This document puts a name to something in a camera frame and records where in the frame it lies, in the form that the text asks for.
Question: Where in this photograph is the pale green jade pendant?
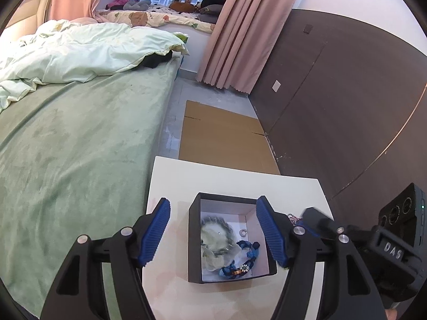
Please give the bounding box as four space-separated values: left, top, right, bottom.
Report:
203 240 241 271

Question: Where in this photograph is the beige padded headboard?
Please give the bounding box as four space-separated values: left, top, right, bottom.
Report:
3 0 54 37

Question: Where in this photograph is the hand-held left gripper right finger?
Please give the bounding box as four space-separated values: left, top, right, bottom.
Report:
255 196 384 320

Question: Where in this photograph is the blue cord bracelet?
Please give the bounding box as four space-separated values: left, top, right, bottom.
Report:
218 240 261 278

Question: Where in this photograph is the flat brown cardboard sheet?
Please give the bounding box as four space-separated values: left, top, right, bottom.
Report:
178 100 281 175

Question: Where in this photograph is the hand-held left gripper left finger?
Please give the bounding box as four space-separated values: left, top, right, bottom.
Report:
40 197 172 320

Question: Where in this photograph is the black cloth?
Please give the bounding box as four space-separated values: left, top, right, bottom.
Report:
142 51 174 69

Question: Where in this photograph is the dark cushion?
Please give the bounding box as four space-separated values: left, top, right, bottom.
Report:
198 0 231 15

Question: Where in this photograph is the pale green duvet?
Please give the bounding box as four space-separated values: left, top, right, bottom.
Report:
0 20 189 114

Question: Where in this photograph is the bed with green sheet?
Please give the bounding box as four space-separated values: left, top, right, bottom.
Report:
0 57 182 317

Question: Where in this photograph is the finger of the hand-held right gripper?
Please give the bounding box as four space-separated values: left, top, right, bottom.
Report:
301 207 349 245

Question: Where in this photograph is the brown plush toy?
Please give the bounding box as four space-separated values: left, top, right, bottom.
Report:
170 2 197 13

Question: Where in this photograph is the small white table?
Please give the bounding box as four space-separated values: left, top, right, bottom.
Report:
142 155 334 320

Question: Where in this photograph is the dark brown wardrobe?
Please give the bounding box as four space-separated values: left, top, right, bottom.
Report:
248 8 427 237

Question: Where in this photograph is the black jewelry box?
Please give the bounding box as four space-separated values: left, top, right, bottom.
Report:
188 192 278 284

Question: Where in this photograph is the grey plush toy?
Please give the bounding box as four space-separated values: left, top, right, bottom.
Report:
123 0 152 11

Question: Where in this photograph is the dark bead bracelet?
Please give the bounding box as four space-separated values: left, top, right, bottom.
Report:
201 218 234 257

